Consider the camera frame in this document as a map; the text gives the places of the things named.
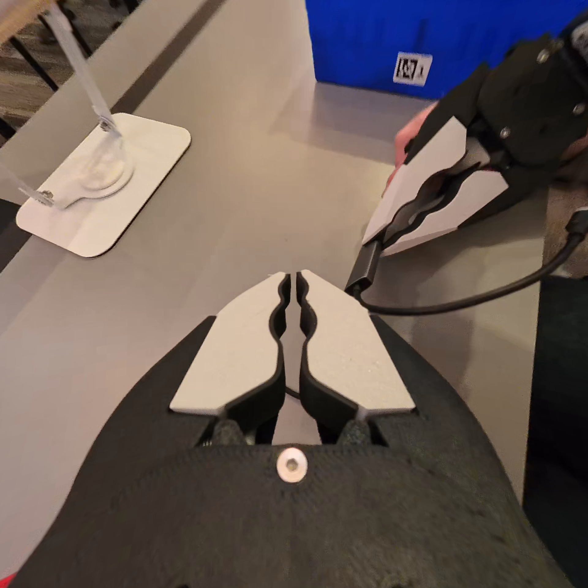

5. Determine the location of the blue plastic bin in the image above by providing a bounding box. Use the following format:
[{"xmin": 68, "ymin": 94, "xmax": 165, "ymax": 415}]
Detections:
[{"xmin": 305, "ymin": 0, "xmax": 588, "ymax": 99}]

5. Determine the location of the person's dark trouser leg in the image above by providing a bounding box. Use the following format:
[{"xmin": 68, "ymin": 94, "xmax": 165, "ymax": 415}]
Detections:
[{"xmin": 524, "ymin": 276, "xmax": 588, "ymax": 588}]

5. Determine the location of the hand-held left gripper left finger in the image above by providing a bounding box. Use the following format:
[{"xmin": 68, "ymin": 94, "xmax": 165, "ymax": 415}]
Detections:
[{"xmin": 170, "ymin": 272, "xmax": 291, "ymax": 444}]

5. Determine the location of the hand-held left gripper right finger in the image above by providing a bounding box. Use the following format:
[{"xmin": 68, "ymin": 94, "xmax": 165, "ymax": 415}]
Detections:
[{"xmin": 296, "ymin": 269, "xmax": 416, "ymax": 444}]

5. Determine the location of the person's right hand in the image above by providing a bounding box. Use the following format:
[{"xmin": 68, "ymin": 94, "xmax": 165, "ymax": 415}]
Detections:
[{"xmin": 394, "ymin": 103, "xmax": 437, "ymax": 167}]

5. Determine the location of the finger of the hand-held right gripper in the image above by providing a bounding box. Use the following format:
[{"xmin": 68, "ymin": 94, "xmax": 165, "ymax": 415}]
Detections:
[
  {"xmin": 381, "ymin": 168, "xmax": 510, "ymax": 257},
  {"xmin": 362, "ymin": 116, "xmax": 491, "ymax": 244}
]

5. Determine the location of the slim grey usb-c hub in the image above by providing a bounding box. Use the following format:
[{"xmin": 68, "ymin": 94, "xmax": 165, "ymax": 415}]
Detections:
[{"xmin": 345, "ymin": 206, "xmax": 588, "ymax": 317}]

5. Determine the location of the document stand with wooden board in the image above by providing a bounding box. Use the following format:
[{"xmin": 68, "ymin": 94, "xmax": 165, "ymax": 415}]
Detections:
[{"xmin": 0, "ymin": 0, "xmax": 192, "ymax": 258}]

